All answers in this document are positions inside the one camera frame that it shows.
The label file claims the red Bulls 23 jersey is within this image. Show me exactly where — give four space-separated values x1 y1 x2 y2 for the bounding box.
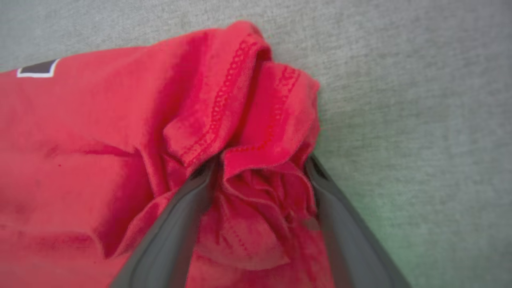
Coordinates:
0 20 336 288

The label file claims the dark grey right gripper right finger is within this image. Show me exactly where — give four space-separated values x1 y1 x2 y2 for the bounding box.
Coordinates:
306 154 413 288

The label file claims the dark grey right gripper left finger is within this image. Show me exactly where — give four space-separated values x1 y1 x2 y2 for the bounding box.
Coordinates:
109 157 220 288

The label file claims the grey fabric sofa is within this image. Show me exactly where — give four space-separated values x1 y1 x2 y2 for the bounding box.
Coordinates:
0 0 512 288

